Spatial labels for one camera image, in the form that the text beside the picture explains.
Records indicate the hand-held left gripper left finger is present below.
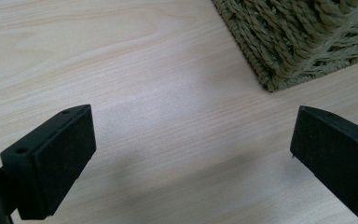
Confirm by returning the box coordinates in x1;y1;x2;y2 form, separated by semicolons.
0;104;97;221

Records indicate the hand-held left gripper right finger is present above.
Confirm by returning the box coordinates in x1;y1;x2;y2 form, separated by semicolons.
289;105;358;222

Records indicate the green woven basket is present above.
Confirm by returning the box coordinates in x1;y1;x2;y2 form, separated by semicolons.
211;0;358;93

